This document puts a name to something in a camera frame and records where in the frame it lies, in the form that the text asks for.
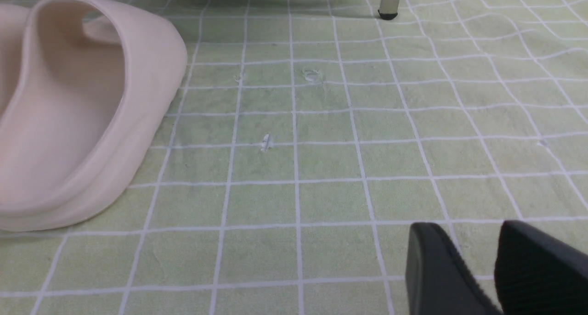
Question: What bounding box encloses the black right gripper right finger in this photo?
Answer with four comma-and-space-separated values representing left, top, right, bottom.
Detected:
494, 219, 588, 315

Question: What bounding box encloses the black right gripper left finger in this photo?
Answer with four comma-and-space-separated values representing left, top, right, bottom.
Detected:
405, 222, 501, 315

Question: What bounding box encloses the beige slipper near arm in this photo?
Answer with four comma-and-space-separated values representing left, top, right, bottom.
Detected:
1, 0, 188, 232

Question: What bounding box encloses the steel shoe rack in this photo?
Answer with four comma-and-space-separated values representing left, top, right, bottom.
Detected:
378, 0, 400, 21

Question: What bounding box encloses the green checkered floor mat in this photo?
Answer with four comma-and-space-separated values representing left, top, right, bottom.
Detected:
1, 0, 588, 315

